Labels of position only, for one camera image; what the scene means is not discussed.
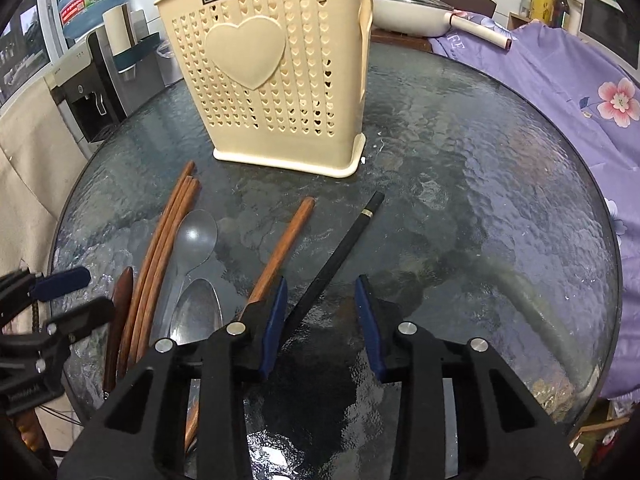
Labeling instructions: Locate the white paper cup stack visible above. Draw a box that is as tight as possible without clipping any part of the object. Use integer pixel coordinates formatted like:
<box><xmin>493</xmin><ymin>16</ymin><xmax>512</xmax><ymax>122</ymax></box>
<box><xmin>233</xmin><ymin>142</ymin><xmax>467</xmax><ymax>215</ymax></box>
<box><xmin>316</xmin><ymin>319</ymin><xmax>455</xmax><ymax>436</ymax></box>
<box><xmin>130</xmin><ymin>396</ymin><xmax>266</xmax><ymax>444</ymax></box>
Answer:
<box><xmin>102</xmin><ymin>2</ymin><xmax>138</xmax><ymax>81</ymax></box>

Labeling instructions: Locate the black chopstick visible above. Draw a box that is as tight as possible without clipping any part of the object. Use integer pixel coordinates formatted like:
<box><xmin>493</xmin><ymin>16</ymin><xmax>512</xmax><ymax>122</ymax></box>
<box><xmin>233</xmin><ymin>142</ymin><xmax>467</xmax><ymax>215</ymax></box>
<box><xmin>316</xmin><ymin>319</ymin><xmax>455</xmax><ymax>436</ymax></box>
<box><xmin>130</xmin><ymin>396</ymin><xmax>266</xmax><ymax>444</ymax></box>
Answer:
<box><xmin>282</xmin><ymin>191</ymin><xmax>386</xmax><ymax>333</ymax></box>

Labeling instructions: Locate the metal spoon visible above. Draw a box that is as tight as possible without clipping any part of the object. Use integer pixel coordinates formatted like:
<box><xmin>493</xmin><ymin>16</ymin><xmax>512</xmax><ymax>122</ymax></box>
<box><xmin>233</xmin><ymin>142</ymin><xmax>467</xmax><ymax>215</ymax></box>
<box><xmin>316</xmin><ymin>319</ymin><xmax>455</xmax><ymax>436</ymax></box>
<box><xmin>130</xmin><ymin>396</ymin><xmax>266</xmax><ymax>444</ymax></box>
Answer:
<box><xmin>169</xmin><ymin>278</ymin><xmax>224</xmax><ymax>347</ymax></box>

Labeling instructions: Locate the teal cup holder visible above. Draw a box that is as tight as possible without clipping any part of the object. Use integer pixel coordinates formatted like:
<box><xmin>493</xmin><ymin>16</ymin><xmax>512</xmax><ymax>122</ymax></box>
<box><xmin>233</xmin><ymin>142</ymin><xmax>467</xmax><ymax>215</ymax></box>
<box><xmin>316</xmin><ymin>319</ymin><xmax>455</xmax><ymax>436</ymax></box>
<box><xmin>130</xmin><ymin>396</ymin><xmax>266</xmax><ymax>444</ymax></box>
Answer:
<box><xmin>112</xmin><ymin>32</ymin><xmax>163</xmax><ymax>73</ymax></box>

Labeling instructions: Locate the cream perforated utensil holder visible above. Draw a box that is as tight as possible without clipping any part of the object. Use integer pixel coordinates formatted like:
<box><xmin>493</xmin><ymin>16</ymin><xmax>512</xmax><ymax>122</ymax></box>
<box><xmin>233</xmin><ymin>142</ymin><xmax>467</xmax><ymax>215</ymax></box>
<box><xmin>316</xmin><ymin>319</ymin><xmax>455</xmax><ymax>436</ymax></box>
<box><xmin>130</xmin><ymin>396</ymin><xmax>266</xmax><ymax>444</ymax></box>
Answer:
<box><xmin>154</xmin><ymin>0</ymin><xmax>380</xmax><ymax>178</ymax></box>

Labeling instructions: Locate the purple floral cloth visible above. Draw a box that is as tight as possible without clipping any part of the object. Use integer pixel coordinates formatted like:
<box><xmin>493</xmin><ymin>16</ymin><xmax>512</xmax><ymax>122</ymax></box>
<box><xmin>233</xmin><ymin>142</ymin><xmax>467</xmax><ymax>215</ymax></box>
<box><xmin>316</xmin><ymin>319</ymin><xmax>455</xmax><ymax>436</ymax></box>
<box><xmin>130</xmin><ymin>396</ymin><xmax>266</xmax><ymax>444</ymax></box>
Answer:
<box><xmin>429</xmin><ymin>10</ymin><xmax>640</xmax><ymax>402</ymax></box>

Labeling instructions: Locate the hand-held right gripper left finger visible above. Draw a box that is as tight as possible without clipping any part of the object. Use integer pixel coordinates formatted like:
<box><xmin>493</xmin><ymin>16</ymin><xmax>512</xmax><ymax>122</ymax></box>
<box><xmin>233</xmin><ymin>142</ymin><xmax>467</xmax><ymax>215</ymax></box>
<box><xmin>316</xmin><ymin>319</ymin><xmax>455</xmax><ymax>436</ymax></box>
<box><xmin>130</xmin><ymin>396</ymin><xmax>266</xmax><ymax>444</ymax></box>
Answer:
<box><xmin>60</xmin><ymin>276</ymin><xmax>290</xmax><ymax>480</ymax></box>

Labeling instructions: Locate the clear plastic spoon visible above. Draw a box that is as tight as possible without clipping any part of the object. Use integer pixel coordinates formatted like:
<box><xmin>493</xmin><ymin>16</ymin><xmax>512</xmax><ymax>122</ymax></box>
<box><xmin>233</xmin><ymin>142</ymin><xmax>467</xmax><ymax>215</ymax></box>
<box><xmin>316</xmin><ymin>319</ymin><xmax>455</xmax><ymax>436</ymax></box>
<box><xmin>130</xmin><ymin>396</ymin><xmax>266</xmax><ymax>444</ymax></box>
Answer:
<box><xmin>150</xmin><ymin>208</ymin><xmax>219</xmax><ymax>343</ymax></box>

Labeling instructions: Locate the water dispenser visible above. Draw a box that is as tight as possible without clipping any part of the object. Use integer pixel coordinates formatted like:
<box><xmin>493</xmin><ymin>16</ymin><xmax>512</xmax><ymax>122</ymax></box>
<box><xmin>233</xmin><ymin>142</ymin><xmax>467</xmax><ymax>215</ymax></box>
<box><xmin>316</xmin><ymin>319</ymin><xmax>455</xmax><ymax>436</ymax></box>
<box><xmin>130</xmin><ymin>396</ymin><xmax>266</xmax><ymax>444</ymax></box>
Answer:
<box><xmin>45</xmin><ymin>30</ymin><xmax>173</xmax><ymax>146</ymax></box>

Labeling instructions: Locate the small wooden table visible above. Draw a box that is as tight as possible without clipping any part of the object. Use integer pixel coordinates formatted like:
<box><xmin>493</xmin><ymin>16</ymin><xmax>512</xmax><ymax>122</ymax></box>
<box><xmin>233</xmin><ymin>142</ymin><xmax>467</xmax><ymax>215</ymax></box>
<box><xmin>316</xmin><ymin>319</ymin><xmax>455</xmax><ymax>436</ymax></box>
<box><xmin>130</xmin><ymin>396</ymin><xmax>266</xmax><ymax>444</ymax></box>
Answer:
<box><xmin>370</xmin><ymin>27</ymin><xmax>434</xmax><ymax>54</ymax></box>

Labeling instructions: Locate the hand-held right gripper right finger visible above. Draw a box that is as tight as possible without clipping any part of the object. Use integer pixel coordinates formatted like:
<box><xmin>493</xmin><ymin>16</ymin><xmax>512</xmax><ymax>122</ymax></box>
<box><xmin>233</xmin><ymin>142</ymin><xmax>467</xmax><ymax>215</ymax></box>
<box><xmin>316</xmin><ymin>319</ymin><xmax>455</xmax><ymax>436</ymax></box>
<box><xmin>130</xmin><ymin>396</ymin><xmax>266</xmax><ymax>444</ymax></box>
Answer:
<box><xmin>354</xmin><ymin>275</ymin><xmax>583</xmax><ymax>480</ymax></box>

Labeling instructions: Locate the window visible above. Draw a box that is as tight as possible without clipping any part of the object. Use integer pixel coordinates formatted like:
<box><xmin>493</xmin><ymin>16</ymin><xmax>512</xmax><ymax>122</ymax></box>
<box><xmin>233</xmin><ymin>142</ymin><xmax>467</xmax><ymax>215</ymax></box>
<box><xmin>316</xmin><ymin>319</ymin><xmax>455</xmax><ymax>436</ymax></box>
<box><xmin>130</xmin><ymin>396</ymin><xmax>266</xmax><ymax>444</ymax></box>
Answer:
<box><xmin>0</xmin><ymin>0</ymin><xmax>52</xmax><ymax>107</ymax></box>

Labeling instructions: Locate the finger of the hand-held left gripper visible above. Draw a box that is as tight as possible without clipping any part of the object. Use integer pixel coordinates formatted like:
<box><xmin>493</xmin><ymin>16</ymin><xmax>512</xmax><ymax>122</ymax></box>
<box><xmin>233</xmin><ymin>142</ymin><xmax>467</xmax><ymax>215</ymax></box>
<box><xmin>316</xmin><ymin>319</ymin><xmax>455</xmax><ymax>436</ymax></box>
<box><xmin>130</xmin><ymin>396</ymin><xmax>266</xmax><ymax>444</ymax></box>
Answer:
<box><xmin>45</xmin><ymin>296</ymin><xmax>117</xmax><ymax>346</ymax></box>
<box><xmin>0</xmin><ymin>266</ymin><xmax>92</xmax><ymax>311</ymax></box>

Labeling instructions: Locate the white microwave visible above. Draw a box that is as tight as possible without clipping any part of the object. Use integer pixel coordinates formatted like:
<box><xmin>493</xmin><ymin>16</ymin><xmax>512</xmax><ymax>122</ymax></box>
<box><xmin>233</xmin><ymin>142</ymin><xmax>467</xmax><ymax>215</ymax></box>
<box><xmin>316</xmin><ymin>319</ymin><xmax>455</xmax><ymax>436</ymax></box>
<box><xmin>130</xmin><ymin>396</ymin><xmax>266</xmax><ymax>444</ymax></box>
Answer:
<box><xmin>567</xmin><ymin>0</ymin><xmax>640</xmax><ymax>70</ymax></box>

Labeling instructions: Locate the brown wooden chopstick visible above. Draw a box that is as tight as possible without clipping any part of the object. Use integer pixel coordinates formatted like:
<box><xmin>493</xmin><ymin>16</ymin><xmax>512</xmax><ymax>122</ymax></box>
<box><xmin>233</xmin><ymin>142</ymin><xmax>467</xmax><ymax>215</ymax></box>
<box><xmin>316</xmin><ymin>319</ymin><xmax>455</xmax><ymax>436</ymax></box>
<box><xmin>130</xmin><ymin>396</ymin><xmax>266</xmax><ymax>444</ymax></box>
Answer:
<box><xmin>122</xmin><ymin>175</ymin><xmax>196</xmax><ymax>371</ymax></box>
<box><xmin>127</xmin><ymin>177</ymin><xmax>202</xmax><ymax>366</ymax></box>
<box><xmin>117</xmin><ymin>160</ymin><xmax>197</xmax><ymax>378</ymax></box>
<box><xmin>184</xmin><ymin>197</ymin><xmax>310</xmax><ymax>453</ymax></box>
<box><xmin>240</xmin><ymin>199</ymin><xmax>317</xmax><ymax>321</ymax></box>

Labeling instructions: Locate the dark wooden spoon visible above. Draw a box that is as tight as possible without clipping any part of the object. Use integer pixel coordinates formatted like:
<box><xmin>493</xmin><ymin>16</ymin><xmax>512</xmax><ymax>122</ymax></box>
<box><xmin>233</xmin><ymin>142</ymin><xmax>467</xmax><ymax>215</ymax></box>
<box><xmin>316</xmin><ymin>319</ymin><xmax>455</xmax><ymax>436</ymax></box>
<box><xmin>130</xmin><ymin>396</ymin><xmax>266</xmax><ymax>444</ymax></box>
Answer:
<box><xmin>102</xmin><ymin>266</ymin><xmax>135</xmax><ymax>402</ymax></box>

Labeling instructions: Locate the white frying pan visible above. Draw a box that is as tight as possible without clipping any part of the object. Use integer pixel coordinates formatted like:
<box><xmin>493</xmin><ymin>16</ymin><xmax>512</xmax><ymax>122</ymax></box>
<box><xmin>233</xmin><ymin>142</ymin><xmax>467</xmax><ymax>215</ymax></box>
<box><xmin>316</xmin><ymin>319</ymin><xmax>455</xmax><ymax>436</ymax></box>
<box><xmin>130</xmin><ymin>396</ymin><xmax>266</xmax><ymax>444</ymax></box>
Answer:
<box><xmin>372</xmin><ymin>0</ymin><xmax>512</xmax><ymax>52</ymax></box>

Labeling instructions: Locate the beige cloth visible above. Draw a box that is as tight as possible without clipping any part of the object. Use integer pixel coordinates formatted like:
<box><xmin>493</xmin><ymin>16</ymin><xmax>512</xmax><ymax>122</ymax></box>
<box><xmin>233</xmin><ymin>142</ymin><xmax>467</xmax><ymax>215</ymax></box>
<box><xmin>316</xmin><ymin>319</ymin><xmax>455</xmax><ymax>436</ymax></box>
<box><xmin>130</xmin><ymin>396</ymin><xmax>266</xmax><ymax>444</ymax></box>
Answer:
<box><xmin>0</xmin><ymin>77</ymin><xmax>103</xmax><ymax>281</ymax></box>

